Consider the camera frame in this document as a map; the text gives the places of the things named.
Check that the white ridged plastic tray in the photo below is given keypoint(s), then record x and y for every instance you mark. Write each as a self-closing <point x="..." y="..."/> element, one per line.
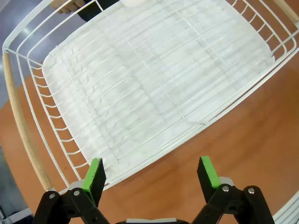
<point x="288" y="211"/>

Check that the person's right hand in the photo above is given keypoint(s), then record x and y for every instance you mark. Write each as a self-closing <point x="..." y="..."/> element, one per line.
<point x="69" y="8"/>

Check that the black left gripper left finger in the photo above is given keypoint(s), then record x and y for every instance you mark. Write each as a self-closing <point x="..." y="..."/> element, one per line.
<point x="93" y="184"/>

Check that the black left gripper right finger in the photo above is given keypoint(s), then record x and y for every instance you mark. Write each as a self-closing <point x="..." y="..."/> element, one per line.
<point x="208" y="179"/>

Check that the white drip tray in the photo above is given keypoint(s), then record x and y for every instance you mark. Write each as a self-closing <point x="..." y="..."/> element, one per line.
<point x="163" y="58"/>

